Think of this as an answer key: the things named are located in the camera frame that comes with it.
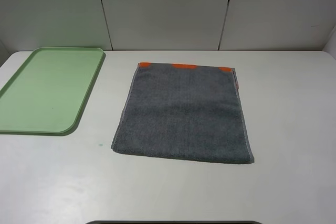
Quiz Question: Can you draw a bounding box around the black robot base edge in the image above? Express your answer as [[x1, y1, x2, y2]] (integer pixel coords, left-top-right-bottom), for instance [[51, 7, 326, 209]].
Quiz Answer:
[[86, 220, 261, 224]]

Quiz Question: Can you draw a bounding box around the grey towel with orange pattern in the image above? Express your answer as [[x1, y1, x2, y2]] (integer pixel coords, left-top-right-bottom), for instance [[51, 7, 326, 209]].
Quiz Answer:
[[111, 62, 254, 164]]

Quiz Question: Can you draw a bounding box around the light green plastic tray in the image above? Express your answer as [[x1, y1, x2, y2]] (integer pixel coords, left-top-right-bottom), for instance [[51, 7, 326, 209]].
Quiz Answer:
[[1, 47, 105, 135]]

